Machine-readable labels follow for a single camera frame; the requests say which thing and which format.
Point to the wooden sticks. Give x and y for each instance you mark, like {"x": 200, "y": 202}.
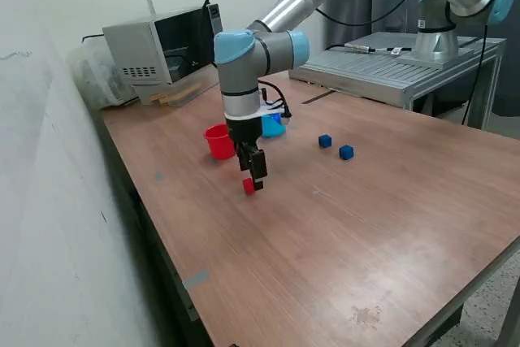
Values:
{"x": 174, "y": 96}

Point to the wrist camera on white plate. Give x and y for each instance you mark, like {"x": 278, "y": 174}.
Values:
{"x": 283, "y": 116}

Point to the blue cube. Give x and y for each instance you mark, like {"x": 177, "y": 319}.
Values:
{"x": 346, "y": 153}
{"x": 324, "y": 141}

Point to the aluminium robot base table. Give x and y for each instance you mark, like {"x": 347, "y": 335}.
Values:
{"x": 365, "y": 70}

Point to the red plastic cup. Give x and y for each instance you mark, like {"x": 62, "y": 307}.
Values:
{"x": 215, "y": 144}

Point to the silver microwave oven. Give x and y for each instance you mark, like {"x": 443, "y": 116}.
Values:
{"x": 134, "y": 50}

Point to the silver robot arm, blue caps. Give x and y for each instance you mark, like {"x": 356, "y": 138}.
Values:
{"x": 239, "y": 79}

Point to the blue plastic cup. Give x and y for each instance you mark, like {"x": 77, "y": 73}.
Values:
{"x": 270, "y": 131}

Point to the clear acrylic stand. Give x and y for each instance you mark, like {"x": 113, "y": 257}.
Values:
{"x": 195, "y": 83}

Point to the red cube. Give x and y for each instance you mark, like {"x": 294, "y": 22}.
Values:
{"x": 247, "y": 187}

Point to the grey tape strip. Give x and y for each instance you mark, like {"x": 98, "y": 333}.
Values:
{"x": 196, "y": 278}

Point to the thin metal strip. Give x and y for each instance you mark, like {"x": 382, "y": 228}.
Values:
{"x": 319, "y": 97}

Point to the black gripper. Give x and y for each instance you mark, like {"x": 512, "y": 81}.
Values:
{"x": 243, "y": 129}

